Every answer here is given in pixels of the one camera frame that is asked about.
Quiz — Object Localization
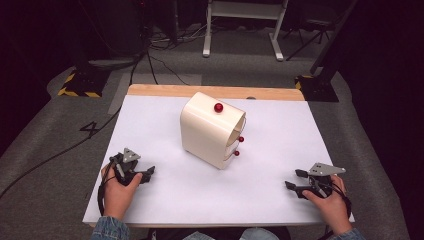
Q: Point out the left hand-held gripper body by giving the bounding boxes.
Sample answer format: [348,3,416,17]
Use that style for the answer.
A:
[109,147,143,187]

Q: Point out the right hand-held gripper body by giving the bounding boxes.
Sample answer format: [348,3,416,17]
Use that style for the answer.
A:
[299,162,347,200]

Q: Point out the person's left hand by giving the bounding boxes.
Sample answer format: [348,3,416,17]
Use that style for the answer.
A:
[100,162,144,222]

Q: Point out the person's right hand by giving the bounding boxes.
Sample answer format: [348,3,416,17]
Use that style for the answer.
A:
[301,174,353,235]

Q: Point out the white table sheet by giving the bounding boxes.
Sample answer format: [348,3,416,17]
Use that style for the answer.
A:
[82,94,355,225]

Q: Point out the person's legs in jeans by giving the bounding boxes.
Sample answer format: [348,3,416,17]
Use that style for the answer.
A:
[181,227,281,240]

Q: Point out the cream mini drawer cabinet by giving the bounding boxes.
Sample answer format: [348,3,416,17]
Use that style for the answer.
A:
[179,91,248,170]

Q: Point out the black stand with striped base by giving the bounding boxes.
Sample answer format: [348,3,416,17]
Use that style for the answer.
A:
[294,0,359,103]
[57,66,111,99]

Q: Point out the black tripod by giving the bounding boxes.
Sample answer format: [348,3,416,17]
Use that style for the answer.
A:
[284,18,334,62]

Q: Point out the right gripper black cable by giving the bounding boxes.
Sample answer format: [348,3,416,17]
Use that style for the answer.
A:
[328,181,353,219]

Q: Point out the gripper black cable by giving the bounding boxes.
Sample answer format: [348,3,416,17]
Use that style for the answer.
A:
[328,181,353,219]
[96,162,118,217]

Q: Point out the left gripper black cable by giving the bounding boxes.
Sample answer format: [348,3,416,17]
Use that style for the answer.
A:
[96,162,118,217]

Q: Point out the long black floor cable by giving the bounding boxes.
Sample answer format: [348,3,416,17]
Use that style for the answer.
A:
[0,49,151,200]

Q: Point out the thin black floor cable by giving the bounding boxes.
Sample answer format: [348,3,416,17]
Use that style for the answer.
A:
[146,53,190,86]

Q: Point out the bundle of floor cables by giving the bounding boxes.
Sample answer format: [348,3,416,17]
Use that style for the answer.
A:
[148,19,214,51]

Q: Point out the white desk frame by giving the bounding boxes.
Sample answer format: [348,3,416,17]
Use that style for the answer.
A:
[202,0,290,62]

